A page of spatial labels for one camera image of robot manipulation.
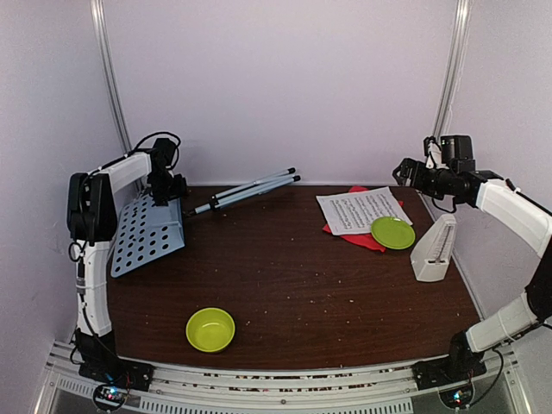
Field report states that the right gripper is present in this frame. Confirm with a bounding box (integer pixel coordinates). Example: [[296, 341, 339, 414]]
[[392, 157, 455, 199]]

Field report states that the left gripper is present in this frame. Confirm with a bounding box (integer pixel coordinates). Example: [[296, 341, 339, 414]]
[[149, 169, 189, 206]]

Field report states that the light blue music stand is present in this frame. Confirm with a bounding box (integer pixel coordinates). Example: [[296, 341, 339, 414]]
[[110, 167, 301, 279]]

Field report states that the white sheet music page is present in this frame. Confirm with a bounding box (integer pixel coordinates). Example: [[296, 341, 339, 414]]
[[316, 186, 412, 235]]

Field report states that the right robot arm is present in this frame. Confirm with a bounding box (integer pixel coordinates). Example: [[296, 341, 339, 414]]
[[392, 135, 551, 381]]

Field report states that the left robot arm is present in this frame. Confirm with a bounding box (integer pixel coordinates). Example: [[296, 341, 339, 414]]
[[67, 131, 187, 338]]

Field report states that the green plate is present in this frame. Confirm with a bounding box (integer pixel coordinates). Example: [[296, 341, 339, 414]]
[[371, 216, 416, 250]]

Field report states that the white metronome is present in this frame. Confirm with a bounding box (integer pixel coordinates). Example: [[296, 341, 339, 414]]
[[411, 214, 457, 283]]

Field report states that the red paper sheet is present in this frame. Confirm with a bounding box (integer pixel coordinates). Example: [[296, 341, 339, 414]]
[[322, 185, 406, 254]]

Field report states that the green bowl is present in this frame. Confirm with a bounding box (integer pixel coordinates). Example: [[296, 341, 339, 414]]
[[185, 307, 235, 354]]

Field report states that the right aluminium frame post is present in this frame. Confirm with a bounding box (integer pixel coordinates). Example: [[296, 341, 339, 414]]
[[433, 0, 472, 137]]

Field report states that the aluminium frame post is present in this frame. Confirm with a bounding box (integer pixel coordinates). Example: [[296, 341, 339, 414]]
[[433, 0, 472, 137], [90, 0, 131, 153]]

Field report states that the left aluminium frame post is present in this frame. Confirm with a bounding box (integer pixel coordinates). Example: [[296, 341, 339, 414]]
[[90, 0, 131, 153]]

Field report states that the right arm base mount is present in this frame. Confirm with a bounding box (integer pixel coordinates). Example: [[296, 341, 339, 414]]
[[411, 331, 486, 409]]

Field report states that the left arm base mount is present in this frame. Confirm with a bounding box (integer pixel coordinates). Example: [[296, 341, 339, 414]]
[[72, 329, 154, 413]]

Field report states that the front aluminium rail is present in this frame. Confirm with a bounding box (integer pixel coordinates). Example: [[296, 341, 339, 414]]
[[31, 342, 531, 413]]

